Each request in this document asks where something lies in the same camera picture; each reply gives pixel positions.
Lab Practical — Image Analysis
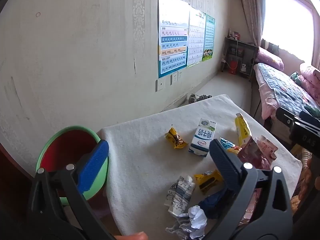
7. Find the dark green cushion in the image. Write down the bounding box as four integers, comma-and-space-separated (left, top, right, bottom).
304, 104, 320, 118

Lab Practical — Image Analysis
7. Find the white blue milk carton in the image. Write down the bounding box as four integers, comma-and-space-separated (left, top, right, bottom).
188, 118, 217, 158

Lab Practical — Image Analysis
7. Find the dark blue snack packet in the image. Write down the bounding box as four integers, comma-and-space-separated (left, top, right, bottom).
199, 189, 233, 219

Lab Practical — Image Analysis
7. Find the crumpled white paper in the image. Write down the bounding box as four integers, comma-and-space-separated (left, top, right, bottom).
165, 205, 208, 240

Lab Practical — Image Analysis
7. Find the pink folded quilt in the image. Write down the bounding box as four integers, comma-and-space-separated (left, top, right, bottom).
297, 62, 320, 98

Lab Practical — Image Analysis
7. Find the yellow candy wrapper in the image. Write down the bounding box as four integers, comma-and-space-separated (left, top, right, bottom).
164, 127, 188, 149
194, 169, 224, 195

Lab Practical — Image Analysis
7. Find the pink snack wrapper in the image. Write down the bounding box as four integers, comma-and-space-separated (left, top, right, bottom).
256, 135, 278, 160

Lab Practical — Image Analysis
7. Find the person's left hand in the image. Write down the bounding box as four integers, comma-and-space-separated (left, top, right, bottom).
114, 232, 148, 240

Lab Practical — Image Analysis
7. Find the patterned crumpled paper packet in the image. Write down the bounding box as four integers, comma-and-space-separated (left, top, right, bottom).
164, 175, 196, 217

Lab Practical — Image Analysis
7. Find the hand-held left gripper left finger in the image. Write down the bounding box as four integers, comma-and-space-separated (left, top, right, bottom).
27, 139, 116, 240

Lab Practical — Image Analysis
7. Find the pink flat packet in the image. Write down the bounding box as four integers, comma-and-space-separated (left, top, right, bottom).
240, 187, 263, 228

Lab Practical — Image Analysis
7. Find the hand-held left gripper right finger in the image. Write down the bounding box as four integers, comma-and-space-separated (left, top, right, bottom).
209, 138, 294, 240

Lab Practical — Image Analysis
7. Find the green basin red inside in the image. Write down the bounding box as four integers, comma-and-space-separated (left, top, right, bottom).
36, 126, 110, 202

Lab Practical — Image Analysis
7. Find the red bucket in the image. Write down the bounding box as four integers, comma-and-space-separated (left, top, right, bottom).
226, 60, 237, 75

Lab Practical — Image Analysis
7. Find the blue bordered phonics poster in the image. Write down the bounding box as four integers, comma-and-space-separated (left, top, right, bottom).
157, 0, 188, 79

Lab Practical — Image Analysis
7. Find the green chart poster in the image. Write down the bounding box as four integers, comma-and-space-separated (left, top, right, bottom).
202, 14, 216, 62

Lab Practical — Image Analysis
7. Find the dark metal shelf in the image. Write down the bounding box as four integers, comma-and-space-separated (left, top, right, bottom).
221, 37, 259, 81

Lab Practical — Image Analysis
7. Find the purple pillow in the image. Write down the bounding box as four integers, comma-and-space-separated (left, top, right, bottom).
257, 46, 285, 72

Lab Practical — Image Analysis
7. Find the dark wooden furniture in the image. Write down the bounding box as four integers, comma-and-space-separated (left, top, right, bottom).
0, 142, 37, 220

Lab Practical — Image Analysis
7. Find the white table cloth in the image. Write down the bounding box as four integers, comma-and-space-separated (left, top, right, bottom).
96, 94, 303, 238

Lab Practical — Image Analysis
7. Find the white chart poster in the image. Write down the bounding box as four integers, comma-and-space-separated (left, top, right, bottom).
186, 5, 207, 68

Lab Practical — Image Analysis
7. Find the blue colourful snack wrapper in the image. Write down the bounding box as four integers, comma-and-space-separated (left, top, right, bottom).
219, 137, 242, 155

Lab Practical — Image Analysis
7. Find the green plush toy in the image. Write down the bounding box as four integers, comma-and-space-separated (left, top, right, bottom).
290, 71, 304, 85

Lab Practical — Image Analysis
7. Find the bright window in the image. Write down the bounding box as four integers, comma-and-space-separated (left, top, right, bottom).
261, 0, 316, 68

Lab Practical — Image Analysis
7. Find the maroon snack wrapper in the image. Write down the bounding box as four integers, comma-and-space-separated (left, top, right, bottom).
237, 137, 273, 171

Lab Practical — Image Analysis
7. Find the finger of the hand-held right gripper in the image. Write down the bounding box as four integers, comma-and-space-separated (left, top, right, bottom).
276, 108, 300, 131
299, 111, 320, 129

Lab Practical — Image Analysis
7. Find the patterned sheer curtain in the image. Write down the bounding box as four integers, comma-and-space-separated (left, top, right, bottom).
227, 0, 267, 48

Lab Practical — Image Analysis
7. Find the pink bed sheet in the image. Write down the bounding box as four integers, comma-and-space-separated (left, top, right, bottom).
253, 64, 278, 120

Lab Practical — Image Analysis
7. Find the bed with quilt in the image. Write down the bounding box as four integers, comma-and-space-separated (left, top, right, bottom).
257, 62, 320, 120

